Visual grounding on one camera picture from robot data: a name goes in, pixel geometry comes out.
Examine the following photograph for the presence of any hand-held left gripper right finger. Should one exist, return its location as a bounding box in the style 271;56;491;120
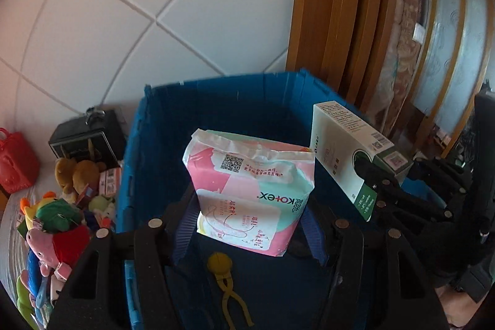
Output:
301;199;451;330

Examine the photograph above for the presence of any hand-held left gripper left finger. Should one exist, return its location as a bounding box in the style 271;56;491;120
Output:
46;185;200;330

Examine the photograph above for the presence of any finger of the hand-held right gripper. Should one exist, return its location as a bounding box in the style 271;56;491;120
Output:
412;159;472;195
356;158;465;238

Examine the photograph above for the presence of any green white carton box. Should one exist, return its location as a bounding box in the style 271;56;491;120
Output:
309;101;412;222

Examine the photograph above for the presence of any pink teal sanitary pad pack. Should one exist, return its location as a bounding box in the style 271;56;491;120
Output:
182;128;316;258

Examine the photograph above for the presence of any blue plastic crate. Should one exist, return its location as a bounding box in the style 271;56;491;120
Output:
116;68;449;330

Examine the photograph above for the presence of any yellow plastic toy clip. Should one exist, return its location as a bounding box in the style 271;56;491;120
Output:
207;252;255;327

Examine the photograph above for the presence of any pale green plush toy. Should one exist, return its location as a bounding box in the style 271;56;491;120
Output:
89;195;117;219

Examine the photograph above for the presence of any red white small box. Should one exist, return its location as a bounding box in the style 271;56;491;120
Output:
98;167;123;196

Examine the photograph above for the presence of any wooden glass partition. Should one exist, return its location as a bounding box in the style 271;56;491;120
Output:
410;0;495;161

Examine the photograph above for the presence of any brown teddy bear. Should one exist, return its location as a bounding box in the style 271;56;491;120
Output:
54;157;106;199

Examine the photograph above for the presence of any pink pig plush toy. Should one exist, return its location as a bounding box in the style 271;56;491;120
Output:
26;225;92;269

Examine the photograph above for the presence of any rolled patterned carpet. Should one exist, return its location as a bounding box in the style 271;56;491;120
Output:
367;0;431;131

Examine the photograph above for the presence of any black metal box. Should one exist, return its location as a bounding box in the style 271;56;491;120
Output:
48;106;128;170

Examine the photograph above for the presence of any yellow duck plush toy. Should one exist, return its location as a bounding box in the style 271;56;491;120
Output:
19;192;57;224

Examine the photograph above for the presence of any blue plastic toy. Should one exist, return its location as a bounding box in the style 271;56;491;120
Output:
26;256;53;317

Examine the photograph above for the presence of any red plastic bag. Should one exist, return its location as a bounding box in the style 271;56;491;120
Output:
0;127;41;195

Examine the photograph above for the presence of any wooden wall frame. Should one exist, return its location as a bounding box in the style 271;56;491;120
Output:
286;0;416;139

